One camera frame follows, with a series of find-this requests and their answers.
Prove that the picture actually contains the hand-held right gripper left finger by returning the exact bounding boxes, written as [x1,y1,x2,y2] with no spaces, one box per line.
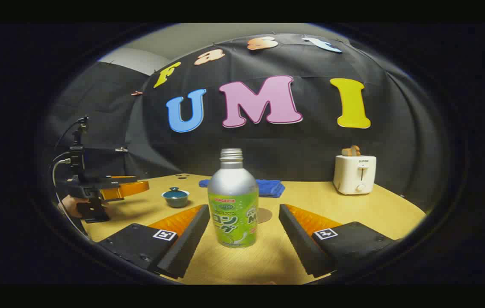
[97,204,211,279]

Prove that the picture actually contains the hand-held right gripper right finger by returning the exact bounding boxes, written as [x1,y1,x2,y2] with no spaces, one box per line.
[278,204,397,278]

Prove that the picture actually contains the teal teacup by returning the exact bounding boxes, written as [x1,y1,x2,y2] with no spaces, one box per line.
[161,192,190,208]

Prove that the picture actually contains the silver green water bottle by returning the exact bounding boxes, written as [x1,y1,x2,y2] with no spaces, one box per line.
[207,148,259,249]

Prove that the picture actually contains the blue towel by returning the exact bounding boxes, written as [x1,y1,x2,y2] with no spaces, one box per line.
[198,178,286,198]

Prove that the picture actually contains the white toaster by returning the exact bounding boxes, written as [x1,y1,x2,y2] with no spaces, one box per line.
[333,155,377,195]

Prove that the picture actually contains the black backdrop cloth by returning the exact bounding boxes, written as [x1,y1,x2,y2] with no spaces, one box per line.
[44,33,448,210]

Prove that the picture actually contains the grey cable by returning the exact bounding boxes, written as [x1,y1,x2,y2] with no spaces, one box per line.
[51,158,90,237]

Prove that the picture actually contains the black cable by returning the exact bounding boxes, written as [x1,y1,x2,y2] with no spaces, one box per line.
[53,118,85,151]

